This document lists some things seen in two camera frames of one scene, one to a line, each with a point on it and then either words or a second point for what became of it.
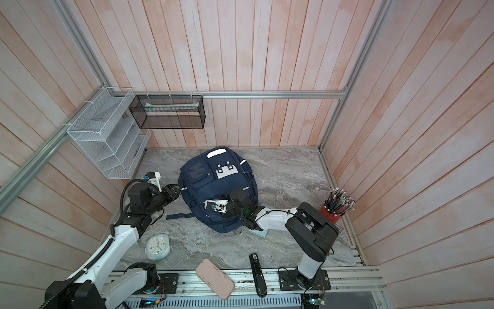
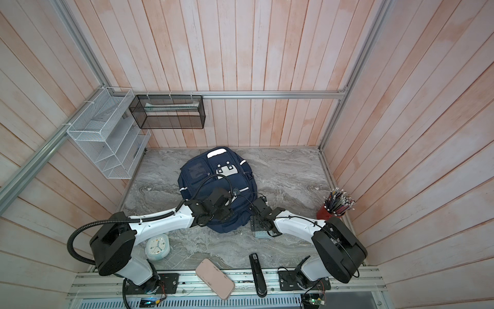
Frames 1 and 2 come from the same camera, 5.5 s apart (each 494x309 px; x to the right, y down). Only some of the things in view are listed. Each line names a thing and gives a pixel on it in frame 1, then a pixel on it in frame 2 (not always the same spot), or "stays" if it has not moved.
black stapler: (257, 275) stays
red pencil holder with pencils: (336, 203) stays
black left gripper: (170, 190) -> (225, 214)
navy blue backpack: (213, 176) stays
